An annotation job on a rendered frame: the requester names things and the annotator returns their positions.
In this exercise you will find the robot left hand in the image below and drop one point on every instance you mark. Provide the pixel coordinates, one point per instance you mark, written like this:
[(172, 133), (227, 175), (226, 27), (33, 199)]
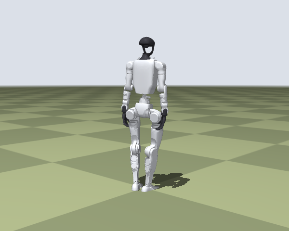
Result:
[(124, 116)]

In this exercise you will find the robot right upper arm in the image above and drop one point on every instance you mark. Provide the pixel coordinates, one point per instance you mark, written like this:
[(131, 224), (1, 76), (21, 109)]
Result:
[(161, 67)]

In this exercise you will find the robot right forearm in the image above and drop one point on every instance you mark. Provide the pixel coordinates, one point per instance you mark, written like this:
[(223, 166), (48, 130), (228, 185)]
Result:
[(163, 99)]

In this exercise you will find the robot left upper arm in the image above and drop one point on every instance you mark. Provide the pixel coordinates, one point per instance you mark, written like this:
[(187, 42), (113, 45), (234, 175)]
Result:
[(129, 85)]

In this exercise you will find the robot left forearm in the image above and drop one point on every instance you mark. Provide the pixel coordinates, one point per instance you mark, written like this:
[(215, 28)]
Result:
[(126, 99)]

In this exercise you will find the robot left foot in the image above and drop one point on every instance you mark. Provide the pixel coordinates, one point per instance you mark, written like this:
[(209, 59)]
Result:
[(136, 187)]

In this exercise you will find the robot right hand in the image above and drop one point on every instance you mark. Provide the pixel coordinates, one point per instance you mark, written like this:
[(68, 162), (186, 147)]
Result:
[(163, 119)]

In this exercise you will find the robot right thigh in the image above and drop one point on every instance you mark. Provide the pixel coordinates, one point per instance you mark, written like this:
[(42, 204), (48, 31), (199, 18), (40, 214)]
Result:
[(156, 135)]

